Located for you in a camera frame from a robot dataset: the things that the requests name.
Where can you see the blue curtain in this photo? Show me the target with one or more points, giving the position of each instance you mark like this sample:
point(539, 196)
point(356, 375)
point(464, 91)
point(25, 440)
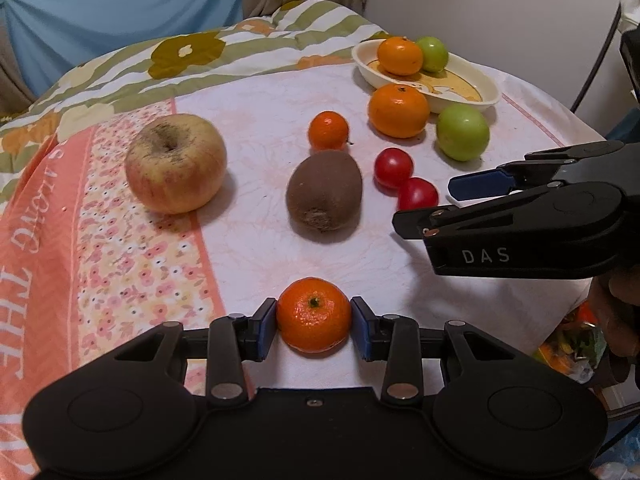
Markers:
point(125, 5)

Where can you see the cream oval bowl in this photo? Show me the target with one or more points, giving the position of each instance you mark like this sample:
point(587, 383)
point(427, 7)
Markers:
point(465, 82)

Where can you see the large tangerine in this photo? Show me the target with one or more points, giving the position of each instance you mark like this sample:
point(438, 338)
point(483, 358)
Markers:
point(399, 56)
point(399, 111)

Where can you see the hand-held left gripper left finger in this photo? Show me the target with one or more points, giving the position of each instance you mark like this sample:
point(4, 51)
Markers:
point(267, 331)

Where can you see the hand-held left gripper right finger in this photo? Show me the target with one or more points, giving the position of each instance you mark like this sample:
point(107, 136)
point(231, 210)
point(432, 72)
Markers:
point(361, 331)

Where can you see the pink printed cloth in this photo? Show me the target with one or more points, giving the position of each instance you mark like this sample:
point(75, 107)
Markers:
point(250, 110)

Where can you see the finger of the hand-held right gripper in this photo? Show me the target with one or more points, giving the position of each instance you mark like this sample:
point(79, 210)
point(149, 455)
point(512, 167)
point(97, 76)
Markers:
point(450, 222)
point(475, 182)

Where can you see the small tangerine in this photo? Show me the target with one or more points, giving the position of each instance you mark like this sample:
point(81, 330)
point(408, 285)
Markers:
point(314, 317)
point(327, 131)

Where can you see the person's right hand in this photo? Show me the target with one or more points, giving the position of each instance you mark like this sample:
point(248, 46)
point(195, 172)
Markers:
point(622, 310)

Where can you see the colourful plastic bag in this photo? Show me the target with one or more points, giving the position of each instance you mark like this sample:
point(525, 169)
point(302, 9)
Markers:
point(575, 345)

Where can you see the red cherry tomato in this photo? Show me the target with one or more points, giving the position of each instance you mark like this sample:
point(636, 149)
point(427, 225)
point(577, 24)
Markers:
point(417, 195)
point(393, 167)

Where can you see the small green fruit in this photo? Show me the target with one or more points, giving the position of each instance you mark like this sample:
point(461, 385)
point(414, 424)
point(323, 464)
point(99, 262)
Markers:
point(435, 52)

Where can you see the green floral quilt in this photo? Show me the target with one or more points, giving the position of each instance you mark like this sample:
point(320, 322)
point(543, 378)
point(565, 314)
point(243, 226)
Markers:
point(125, 75)

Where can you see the large green fruit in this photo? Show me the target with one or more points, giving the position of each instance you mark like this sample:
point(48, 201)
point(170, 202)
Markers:
point(462, 133)

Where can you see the yellow-red apple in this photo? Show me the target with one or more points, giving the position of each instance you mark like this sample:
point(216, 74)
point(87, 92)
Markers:
point(175, 165)

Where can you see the brown kiwi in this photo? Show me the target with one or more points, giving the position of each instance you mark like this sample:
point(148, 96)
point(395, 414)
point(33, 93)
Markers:
point(325, 190)

